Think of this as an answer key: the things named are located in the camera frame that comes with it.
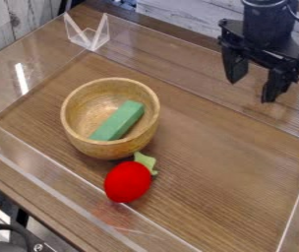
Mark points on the green rectangular block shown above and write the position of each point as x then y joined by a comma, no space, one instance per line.
119,122

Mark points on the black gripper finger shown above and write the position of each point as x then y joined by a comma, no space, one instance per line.
279,80
235,62

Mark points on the clear acrylic tray enclosure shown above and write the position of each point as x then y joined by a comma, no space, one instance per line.
226,193

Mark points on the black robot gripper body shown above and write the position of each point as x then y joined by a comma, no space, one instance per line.
262,34

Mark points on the red plush strawberry toy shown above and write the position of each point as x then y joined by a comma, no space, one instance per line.
128,180

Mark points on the black metal frame bracket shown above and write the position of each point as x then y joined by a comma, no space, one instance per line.
23,237

